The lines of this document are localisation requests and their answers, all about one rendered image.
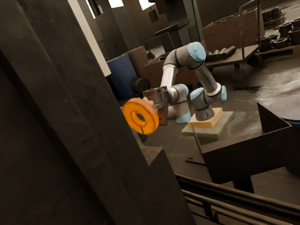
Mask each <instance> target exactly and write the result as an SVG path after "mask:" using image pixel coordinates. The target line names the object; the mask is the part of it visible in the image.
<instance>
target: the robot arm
mask: <svg viewBox="0 0 300 225"><path fill-rule="evenodd" d="M205 58H206V53H205V50H204V47H203V46H202V45H201V44H200V43H199V42H194V43H190V44H188V45H185V46H183V47H180V48H178V49H175V50H173V51H172V52H170V54H169V55H168V57H167V58H166V60H165V62H164V65H163V69H162V70H163V76H162V82H161V86H160V87H156V88H154V89H152V88H151V89H149V90H146V91H143V92H142V93H143V96H144V98H143V100H145V101H146V102H148V103H149V104H150V105H151V106H152V107H153V108H154V109H155V111H156V112H157V115H158V118H159V126H164V125H167V122H168V121H169V120H176V121H177V123H178V124H183V123H186V122H189V121H190V120H191V115H190V111H189V107H188V103H187V98H186V96H187V95H188V88H187V86H186V85H184V84H177V85H174V81H175V74H177V72H178V69H179V68H181V67H184V66H187V67H188V69H189V70H193V72H194V73H195V75H196V76H197V78H198V79H199V81H200V82H201V84H202V85H203V87H204V88H205V90H204V88H203V87H201V88H198V89H196V90H194V91H193V92H192V93H191V94H190V98H191V100H192V103H193V106H194V108H195V112H196V120H197V121H206V120H209V119H211V118H212V117H214V115H215V112H214V110H213V109H212V108H211V107H210V104H215V103H221V102H225V101H226V98H227V94H226V88H225V86H221V85H220V84H219V83H216V81H215V79H214V78H213V76H212V74H211V73H210V71H209V69H208V68H207V66H206V64H205V63H204V62H205ZM171 103H172V106H170V104H171Z"/></svg>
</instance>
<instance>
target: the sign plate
mask: <svg viewBox="0 0 300 225"><path fill-rule="evenodd" d="M68 2H69V4H70V6H71V8H72V10H73V12H74V14H75V16H76V18H77V20H78V22H79V25H80V27H81V29H82V31H83V33H84V35H85V37H86V39H87V41H88V43H89V45H90V47H91V49H92V51H93V53H94V55H95V57H96V59H97V61H98V63H99V65H100V67H101V70H102V72H103V74H104V75H105V77H106V76H108V75H110V74H111V71H110V69H109V67H108V65H107V63H106V61H105V59H104V57H103V55H102V53H101V51H100V48H99V46H98V44H97V42H96V40H95V38H94V36H93V34H92V31H91V29H90V27H89V25H88V23H87V21H86V19H85V17H84V15H83V12H82V10H81V8H80V6H79V4H78V2H77V0H68Z"/></svg>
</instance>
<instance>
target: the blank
mask: <svg viewBox="0 0 300 225"><path fill-rule="evenodd" d="M136 112H138V113H140V114H141V115H142V116H143V117H144V119H145V121H142V120H140V119H139V118H138V116H137V115H136ZM123 114H124V116H125V118H126V120H127V122H128V124H129V126H130V127H131V128H132V129H134V130H135V131H137V132H138V133H141V134H145V135H148V134H151V133H153V132H154V131H155V130H156V129H157V127H158V125H159V118H158V115H157V112H156V111H155V109H154V108H153V107H152V106H151V105H150V104H149V103H148V102H146V101H145V100H143V99H140V98H132V99H130V100H129V101H128V102H127V103H125V105H124V107H123Z"/></svg>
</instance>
